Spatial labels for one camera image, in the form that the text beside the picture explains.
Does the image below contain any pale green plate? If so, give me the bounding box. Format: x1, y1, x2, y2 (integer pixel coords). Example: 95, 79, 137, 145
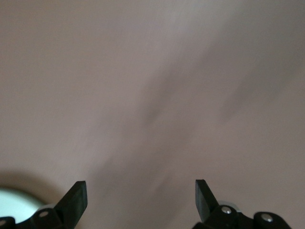
0, 187, 46, 225

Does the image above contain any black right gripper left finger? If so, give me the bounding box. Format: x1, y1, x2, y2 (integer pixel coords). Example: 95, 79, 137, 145
0, 181, 88, 229

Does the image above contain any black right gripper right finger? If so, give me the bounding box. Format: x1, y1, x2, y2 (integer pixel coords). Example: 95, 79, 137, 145
192, 178, 293, 229

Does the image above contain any brown table cover sheet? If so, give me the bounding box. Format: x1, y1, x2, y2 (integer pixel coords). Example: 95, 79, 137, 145
0, 0, 305, 229

